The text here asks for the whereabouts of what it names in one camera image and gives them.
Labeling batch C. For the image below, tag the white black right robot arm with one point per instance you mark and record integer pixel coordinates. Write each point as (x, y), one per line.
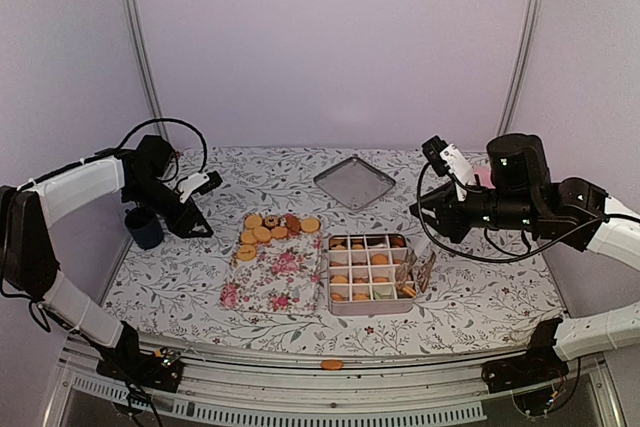
(522, 197)

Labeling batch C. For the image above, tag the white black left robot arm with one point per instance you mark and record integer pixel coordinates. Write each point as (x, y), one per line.
(31, 267)

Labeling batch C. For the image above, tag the pink plastic plate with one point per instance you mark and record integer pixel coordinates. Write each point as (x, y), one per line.
(482, 174)

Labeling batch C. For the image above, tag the aluminium right corner post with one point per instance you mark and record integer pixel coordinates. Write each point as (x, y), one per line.
(531, 16)

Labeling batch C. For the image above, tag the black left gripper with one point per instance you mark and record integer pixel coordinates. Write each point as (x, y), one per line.
(197, 217)

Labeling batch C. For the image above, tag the aluminium front rail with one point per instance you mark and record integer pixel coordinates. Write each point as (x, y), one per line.
(226, 386)

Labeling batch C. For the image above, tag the floral cookie tray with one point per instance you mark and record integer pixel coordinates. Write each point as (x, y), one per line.
(275, 271)

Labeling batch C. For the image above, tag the pink divided cookie tin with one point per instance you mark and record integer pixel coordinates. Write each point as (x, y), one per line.
(358, 262)

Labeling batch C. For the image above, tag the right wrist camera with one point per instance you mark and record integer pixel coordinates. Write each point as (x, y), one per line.
(447, 160)

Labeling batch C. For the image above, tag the chocolate sprinkled donut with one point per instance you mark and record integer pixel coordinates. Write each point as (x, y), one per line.
(272, 221)

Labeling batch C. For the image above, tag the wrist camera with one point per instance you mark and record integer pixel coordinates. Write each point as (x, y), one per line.
(447, 160)
(199, 183)

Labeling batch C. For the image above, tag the green round cookie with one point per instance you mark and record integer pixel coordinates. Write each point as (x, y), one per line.
(384, 292)

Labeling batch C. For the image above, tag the aluminium corner post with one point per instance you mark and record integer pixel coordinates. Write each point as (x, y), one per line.
(133, 19)
(531, 16)

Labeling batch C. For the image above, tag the dark blue cup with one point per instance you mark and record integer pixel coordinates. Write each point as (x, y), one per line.
(144, 227)

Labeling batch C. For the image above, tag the fallen orange cookie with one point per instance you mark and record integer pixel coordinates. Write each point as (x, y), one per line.
(332, 364)

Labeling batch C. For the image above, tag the aluminium left corner post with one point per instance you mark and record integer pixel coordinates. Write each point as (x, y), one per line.
(133, 19)

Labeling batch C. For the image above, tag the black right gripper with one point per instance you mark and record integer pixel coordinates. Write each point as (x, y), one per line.
(449, 224)

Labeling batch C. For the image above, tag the silver metal tin lid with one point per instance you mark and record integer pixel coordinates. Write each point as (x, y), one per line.
(354, 183)

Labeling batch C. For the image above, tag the dotted tan sandwich cookie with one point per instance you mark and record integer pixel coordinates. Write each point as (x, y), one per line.
(406, 292)

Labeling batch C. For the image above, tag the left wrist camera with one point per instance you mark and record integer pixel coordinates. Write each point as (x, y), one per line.
(199, 183)

